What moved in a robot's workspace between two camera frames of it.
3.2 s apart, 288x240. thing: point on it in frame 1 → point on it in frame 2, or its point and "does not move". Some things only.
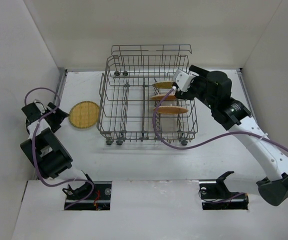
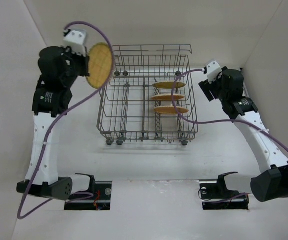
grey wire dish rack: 137,101 does not move
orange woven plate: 170,109 does not move
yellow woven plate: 163,84 does not move
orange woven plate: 160,97 does not move
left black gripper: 55,117 → 84,65
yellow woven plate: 83,114 → 100,63
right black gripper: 187,92 → 206,89
